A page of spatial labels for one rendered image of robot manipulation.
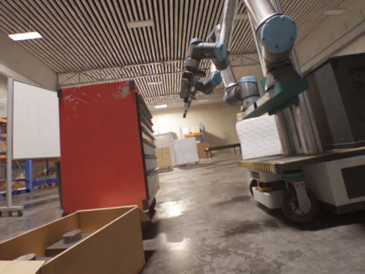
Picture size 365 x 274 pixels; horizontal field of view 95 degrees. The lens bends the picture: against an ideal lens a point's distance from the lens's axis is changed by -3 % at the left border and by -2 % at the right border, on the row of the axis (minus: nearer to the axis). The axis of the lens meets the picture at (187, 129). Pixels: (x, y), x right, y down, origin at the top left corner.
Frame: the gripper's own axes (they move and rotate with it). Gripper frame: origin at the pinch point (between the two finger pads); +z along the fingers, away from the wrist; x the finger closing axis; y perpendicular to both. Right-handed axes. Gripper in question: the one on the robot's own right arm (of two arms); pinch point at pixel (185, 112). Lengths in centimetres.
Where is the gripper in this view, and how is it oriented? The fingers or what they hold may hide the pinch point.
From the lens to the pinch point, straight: 137.8
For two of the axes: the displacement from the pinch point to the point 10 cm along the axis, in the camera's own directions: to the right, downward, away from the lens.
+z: -2.4, 9.2, -3.1
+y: 9.6, 2.7, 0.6
